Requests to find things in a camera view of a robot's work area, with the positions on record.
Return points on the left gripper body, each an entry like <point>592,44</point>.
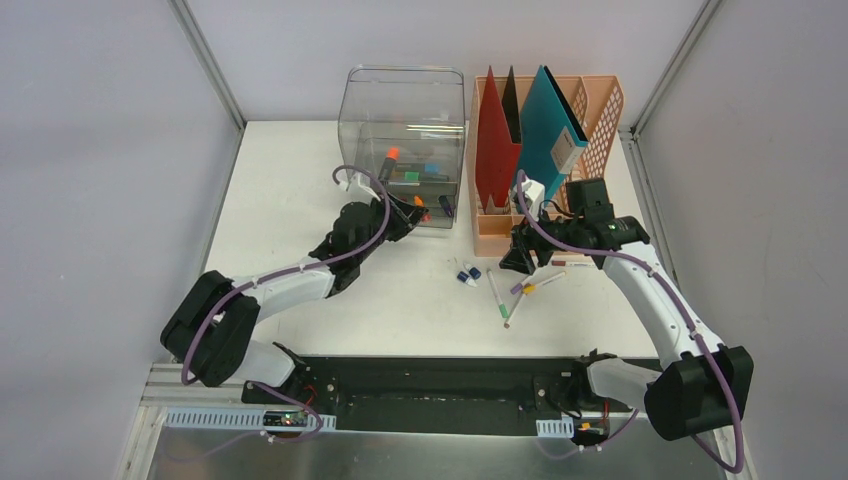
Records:
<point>397,216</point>

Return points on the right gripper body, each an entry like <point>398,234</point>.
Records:
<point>543,246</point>

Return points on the white marker yellow cap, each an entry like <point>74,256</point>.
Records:
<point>549,280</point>

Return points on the dark purple short marker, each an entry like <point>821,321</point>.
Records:
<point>446,206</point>

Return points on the black highlighter green cap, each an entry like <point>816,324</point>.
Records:
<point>408,177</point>

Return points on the black highlighter blue cap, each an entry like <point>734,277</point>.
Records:
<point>429,168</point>

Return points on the black highlighter orange cap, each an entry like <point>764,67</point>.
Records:
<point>389,164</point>

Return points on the clear grey drawer organizer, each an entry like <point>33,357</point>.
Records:
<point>419,109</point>

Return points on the red folder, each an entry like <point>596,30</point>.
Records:
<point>499,141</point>

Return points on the teal blue folder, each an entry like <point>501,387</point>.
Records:
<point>552,135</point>

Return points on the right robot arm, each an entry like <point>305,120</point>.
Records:
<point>702,383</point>

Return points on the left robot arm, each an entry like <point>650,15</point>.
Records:
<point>212,328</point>

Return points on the white pen red cap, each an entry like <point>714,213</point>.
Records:
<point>572,264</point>

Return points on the white marker green tip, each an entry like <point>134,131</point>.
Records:
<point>503,310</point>

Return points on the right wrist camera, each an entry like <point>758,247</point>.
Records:
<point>530,196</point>

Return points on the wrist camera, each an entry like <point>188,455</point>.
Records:
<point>357,185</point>
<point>530,196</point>

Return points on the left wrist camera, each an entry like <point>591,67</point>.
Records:
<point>357,185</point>

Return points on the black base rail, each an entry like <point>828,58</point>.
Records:
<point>472,396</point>

